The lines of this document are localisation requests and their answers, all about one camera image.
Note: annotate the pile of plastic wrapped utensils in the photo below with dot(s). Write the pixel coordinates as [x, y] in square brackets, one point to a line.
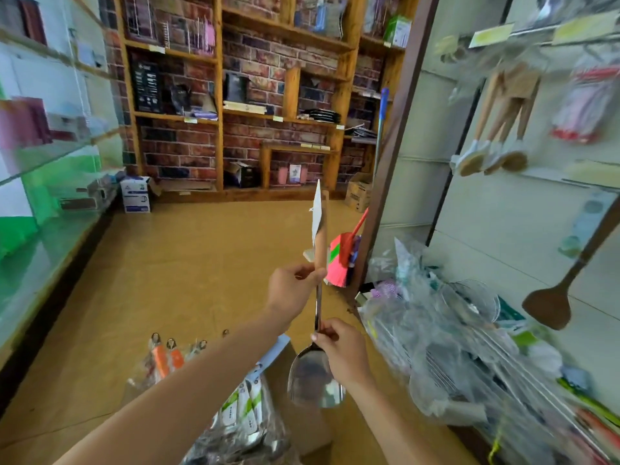
[436, 344]

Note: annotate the wooden dish brushes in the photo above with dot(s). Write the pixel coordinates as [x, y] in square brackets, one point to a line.
[496, 158]

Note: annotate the dark wooden spatula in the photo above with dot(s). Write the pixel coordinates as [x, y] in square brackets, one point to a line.
[552, 305]

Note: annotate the red plastic rod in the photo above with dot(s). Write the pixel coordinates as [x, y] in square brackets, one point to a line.
[358, 223]

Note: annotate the white flat board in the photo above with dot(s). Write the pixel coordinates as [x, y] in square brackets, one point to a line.
[309, 254]

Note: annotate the blue pole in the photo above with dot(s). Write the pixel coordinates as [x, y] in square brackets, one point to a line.
[382, 111]

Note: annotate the yellow price tag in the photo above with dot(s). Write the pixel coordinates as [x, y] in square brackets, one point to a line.
[586, 27]
[492, 35]

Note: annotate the pile of packaged utensils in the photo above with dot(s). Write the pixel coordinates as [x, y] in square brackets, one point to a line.
[237, 411]

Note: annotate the wooden brushes hanging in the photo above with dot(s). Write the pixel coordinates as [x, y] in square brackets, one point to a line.
[473, 159]

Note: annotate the wooden bookshelf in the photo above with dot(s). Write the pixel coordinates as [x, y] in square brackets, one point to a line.
[252, 92]

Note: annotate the person's right forearm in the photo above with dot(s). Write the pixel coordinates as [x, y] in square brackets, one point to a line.
[387, 426]

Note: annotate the blue card utensil packet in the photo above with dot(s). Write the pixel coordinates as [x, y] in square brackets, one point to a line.
[315, 373]

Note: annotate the person's left forearm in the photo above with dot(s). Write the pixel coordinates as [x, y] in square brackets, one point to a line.
[165, 411]

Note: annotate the person's right hand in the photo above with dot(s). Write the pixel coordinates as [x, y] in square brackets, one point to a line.
[344, 353]

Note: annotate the pink tall box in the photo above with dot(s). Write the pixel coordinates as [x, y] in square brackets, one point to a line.
[29, 126]

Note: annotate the large steel strainer ladle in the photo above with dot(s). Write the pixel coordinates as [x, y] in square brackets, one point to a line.
[475, 300]

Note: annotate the pink green broom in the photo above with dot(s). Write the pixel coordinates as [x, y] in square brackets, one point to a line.
[339, 261]
[397, 121]

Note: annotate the red plastic wrapped packets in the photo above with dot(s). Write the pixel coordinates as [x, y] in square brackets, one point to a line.
[601, 426]

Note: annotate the small brown cardboard box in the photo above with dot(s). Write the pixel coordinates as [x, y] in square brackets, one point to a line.
[358, 193]

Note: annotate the white blue printed box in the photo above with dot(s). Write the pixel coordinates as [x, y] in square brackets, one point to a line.
[136, 193]

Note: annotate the person's left hand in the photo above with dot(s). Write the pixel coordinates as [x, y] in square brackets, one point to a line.
[291, 293]

